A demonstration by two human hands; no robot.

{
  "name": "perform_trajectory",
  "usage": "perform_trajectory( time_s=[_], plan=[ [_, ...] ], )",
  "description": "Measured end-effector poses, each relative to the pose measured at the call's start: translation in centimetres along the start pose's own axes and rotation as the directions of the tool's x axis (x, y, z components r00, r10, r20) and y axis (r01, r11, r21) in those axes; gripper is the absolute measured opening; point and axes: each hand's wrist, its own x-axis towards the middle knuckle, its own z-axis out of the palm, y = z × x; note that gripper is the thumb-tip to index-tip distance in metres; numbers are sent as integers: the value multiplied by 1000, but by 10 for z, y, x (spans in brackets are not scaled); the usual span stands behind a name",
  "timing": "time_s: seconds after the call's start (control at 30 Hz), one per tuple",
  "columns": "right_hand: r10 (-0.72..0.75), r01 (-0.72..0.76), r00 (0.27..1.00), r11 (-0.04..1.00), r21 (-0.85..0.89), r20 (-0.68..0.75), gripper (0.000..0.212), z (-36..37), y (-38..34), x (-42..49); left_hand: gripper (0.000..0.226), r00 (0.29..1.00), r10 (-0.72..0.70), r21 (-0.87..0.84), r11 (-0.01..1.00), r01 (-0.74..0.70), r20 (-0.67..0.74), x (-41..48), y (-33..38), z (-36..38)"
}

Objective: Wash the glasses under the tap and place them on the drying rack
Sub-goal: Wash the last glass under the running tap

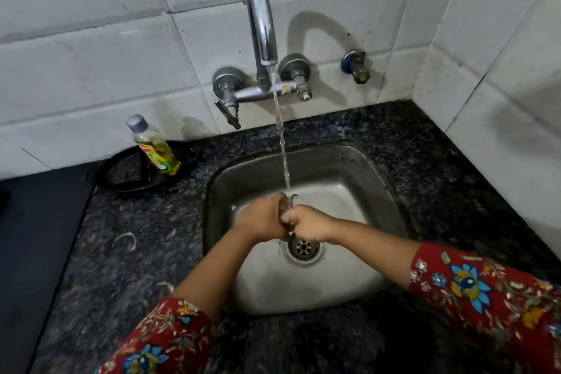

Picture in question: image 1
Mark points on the person's left hand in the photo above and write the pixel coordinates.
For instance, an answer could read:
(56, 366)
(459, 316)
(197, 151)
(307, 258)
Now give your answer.
(259, 220)

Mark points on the person's right hand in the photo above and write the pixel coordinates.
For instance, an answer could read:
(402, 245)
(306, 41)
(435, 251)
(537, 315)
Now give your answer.
(315, 225)

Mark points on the person's left fingers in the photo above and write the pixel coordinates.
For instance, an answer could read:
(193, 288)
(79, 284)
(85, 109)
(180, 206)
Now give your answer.
(278, 210)

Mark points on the person's right fingers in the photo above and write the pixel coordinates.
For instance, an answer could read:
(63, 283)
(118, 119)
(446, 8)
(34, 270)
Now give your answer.
(292, 219)

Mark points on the person's left forearm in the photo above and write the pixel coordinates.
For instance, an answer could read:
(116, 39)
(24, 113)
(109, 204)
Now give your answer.
(219, 268)

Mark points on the person's right forearm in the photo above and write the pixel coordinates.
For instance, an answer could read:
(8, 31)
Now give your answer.
(377, 246)

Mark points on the metal sink drain strainer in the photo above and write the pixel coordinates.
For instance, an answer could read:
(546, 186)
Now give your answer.
(303, 249)

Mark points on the stainless steel sink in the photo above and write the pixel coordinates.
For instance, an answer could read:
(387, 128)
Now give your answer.
(333, 185)

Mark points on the running water stream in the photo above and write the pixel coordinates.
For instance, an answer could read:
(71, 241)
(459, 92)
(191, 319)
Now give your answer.
(280, 132)

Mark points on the yellow dish soap bottle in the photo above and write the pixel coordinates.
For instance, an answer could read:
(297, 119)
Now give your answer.
(155, 148)

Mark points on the black oval tray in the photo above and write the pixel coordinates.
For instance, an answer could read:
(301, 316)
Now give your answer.
(122, 172)

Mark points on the angle valve with blue flange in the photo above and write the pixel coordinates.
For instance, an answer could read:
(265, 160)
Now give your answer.
(357, 67)

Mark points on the red floral sleeve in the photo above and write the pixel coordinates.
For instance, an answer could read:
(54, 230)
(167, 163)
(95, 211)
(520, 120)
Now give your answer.
(171, 343)
(491, 299)

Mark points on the black glass cooktop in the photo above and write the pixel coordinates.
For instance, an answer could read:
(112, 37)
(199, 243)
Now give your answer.
(35, 255)

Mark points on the chrome wall mixer tap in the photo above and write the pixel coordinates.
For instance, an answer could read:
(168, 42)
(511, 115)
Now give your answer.
(261, 23)

